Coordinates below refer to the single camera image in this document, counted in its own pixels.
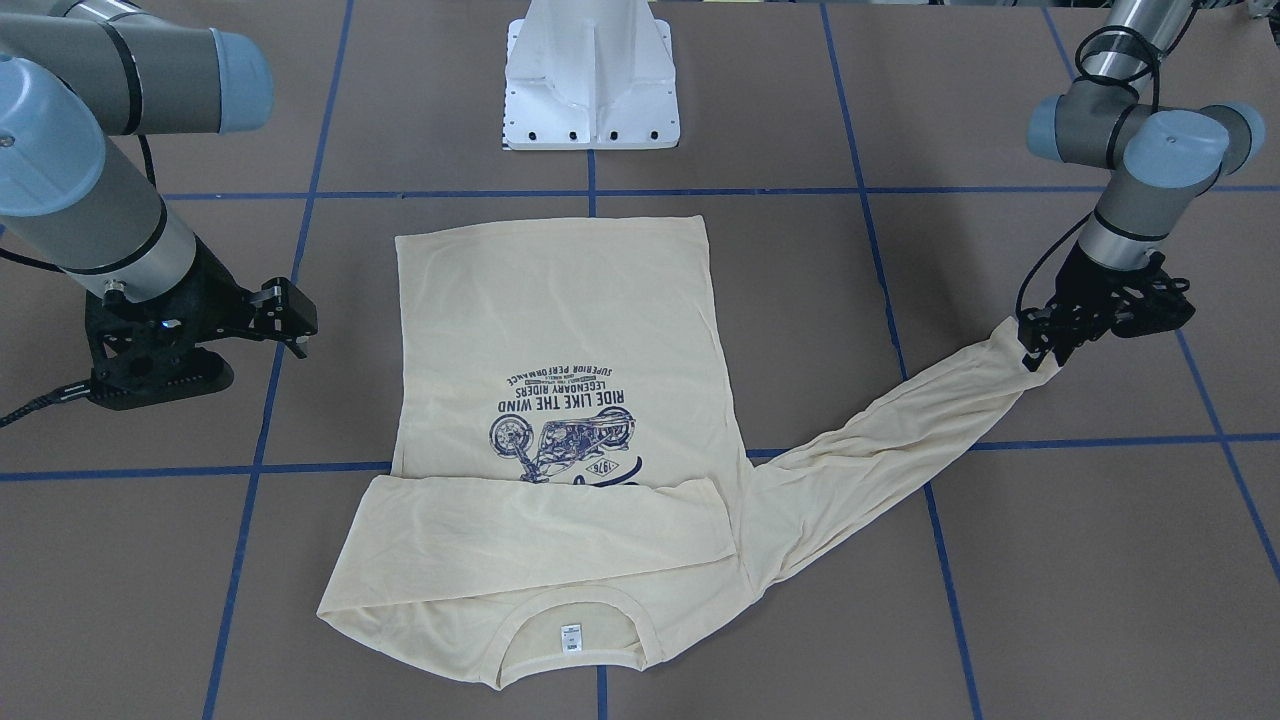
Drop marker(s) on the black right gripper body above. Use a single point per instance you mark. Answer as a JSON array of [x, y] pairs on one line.
[[215, 297]]

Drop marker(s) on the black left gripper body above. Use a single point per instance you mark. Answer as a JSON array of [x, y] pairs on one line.
[[1087, 276]]

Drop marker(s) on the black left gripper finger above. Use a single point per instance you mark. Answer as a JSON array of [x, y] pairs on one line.
[[1039, 334]]

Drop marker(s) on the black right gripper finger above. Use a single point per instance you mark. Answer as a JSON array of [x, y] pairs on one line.
[[294, 316]]

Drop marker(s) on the cream long-sleeve graphic shirt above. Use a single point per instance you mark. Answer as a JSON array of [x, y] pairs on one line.
[[569, 485]]

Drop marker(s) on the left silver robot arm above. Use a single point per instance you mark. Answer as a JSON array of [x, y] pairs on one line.
[[1160, 159]]

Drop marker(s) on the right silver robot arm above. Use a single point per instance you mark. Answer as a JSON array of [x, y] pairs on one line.
[[77, 75]]

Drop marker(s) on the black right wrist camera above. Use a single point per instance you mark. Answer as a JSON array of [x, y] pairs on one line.
[[132, 372]]

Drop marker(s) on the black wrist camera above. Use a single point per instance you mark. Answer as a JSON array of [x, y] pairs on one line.
[[132, 372], [1152, 305]]

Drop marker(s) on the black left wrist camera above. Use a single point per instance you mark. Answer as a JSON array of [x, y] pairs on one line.
[[1152, 305]]

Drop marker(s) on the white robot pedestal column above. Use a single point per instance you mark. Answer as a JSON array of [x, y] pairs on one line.
[[590, 75]]

